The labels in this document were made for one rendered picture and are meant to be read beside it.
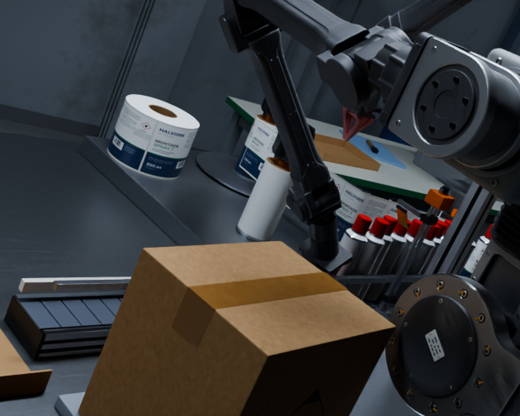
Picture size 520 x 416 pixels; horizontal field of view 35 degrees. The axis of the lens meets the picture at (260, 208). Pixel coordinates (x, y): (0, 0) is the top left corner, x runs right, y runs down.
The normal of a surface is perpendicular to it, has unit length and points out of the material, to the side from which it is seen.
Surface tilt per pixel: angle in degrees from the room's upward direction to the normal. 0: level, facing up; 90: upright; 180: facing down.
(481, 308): 90
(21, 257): 0
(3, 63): 90
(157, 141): 90
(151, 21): 90
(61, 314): 0
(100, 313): 0
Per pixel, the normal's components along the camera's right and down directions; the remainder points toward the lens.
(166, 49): 0.47, 0.47
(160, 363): -0.62, 0.00
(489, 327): -0.80, -0.15
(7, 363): 0.39, -0.87
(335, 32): -0.22, -0.72
